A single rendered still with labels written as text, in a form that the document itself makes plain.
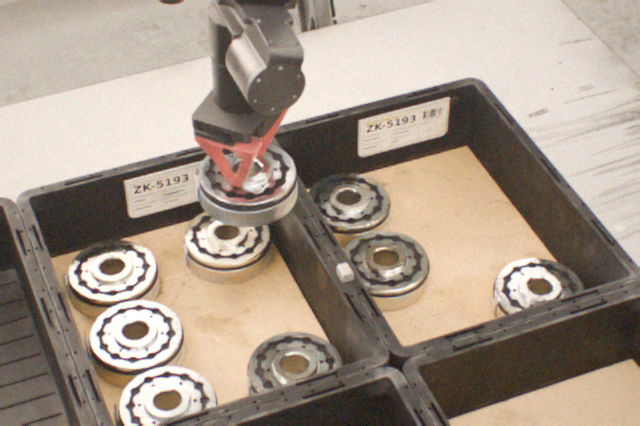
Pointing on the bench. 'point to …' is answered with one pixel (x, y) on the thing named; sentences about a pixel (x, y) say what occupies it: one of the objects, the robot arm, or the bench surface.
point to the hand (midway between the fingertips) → (245, 164)
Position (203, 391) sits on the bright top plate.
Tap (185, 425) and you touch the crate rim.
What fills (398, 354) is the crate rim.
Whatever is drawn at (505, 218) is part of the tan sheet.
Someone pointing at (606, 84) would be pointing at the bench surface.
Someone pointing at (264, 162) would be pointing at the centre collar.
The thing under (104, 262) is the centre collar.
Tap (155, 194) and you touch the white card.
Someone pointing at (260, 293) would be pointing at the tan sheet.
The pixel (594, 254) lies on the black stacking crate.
